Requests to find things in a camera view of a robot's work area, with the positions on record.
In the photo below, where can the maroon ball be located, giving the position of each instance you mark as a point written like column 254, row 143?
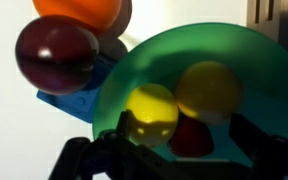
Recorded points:
column 54, row 56

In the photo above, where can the yellow ball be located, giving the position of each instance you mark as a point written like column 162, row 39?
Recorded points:
column 209, row 90

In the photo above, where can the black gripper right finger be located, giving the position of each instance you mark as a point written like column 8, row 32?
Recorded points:
column 277, row 160

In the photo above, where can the green plastic bowl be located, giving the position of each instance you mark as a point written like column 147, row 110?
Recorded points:
column 200, row 43

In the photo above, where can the blue toy block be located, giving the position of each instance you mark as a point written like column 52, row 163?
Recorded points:
column 77, row 103

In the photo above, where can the yellow toy lemon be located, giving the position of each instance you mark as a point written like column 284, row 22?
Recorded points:
column 152, row 106

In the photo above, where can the wooden tray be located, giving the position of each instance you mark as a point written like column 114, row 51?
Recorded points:
column 267, row 16

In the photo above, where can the small red ball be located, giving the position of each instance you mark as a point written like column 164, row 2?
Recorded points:
column 192, row 140

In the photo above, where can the orange ball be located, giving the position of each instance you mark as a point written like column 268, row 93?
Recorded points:
column 80, row 11

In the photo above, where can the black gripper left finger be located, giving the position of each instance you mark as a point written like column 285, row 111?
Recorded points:
column 117, row 156

